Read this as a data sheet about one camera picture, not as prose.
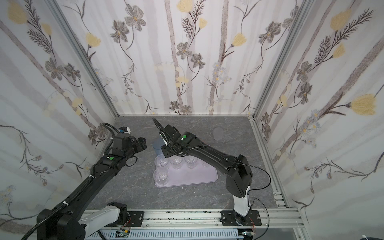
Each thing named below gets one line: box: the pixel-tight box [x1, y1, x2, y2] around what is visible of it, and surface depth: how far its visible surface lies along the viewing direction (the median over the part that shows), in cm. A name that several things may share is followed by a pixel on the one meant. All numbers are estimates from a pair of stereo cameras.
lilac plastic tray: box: [155, 155, 218, 188], surface depth 91 cm
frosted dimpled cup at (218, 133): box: [213, 127, 224, 141], surface depth 109 cm
